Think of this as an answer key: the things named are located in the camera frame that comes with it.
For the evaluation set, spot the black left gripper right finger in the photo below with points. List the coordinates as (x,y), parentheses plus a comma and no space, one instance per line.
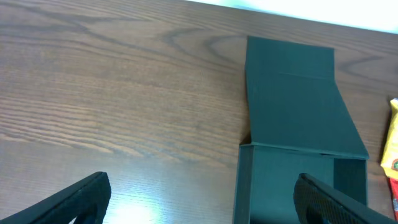
(318,203)

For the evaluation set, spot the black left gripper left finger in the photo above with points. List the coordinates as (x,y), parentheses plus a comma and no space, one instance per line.
(84,202)

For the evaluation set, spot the dark green box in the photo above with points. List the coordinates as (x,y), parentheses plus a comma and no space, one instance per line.
(299,123)

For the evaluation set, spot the red Hacks candy bag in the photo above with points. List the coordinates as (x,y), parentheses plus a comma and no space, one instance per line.
(394,192)

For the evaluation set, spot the yellow snack packet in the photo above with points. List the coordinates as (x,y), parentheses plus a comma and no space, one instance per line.
(389,157)

